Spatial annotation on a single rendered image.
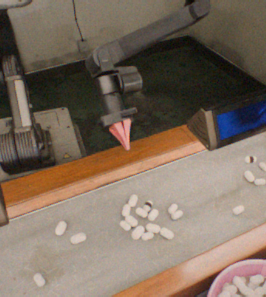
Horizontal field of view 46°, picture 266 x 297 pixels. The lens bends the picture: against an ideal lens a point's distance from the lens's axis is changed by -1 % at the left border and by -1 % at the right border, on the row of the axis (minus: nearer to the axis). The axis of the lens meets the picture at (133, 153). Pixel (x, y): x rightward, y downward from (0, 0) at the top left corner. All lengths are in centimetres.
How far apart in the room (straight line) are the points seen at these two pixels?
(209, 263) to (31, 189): 50
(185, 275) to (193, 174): 33
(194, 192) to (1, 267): 53
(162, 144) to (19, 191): 45
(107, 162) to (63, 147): 53
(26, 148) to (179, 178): 48
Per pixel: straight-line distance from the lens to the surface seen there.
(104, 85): 84
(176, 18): 102
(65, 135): 149
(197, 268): 75
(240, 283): 78
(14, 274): 81
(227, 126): 58
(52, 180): 91
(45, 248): 82
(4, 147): 103
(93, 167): 92
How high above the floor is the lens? 143
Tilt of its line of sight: 44 degrees down
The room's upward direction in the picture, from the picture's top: straight up
